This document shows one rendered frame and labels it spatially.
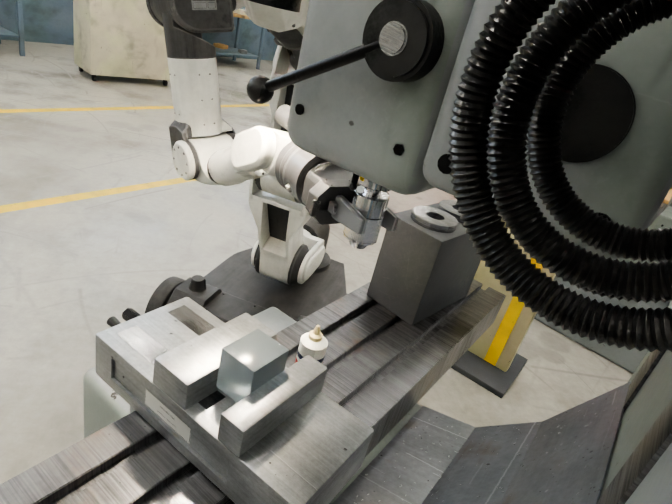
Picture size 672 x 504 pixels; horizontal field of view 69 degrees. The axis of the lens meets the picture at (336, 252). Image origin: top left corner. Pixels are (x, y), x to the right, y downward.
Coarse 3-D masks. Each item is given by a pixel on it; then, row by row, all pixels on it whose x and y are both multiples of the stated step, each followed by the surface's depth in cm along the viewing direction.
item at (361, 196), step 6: (360, 186) 64; (354, 192) 62; (360, 192) 62; (384, 192) 64; (354, 198) 62; (360, 198) 61; (366, 198) 61; (372, 198) 61; (378, 198) 61; (384, 198) 62; (366, 204) 61; (372, 204) 61; (378, 204) 61; (384, 204) 62
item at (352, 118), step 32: (320, 0) 49; (352, 0) 47; (448, 0) 42; (320, 32) 50; (352, 32) 48; (448, 32) 42; (352, 64) 48; (448, 64) 44; (320, 96) 52; (352, 96) 49; (384, 96) 47; (416, 96) 45; (288, 128) 56; (320, 128) 53; (352, 128) 50; (384, 128) 48; (416, 128) 46; (352, 160) 51; (384, 160) 49; (416, 160) 48; (416, 192) 50
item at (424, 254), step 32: (416, 224) 90; (448, 224) 90; (384, 256) 95; (416, 256) 90; (448, 256) 91; (480, 256) 104; (384, 288) 97; (416, 288) 91; (448, 288) 99; (416, 320) 94
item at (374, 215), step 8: (352, 200) 63; (360, 208) 62; (368, 208) 61; (376, 208) 61; (384, 208) 62; (368, 216) 62; (376, 216) 62; (368, 224) 62; (376, 224) 63; (344, 232) 65; (352, 232) 63; (368, 232) 63; (376, 232) 64; (352, 240) 64; (360, 240) 63; (368, 240) 63; (376, 240) 65
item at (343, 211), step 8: (336, 200) 64; (344, 200) 63; (328, 208) 64; (336, 208) 64; (344, 208) 62; (352, 208) 62; (336, 216) 64; (344, 216) 63; (352, 216) 61; (360, 216) 61; (344, 224) 63; (352, 224) 61; (360, 224) 60; (360, 232) 61
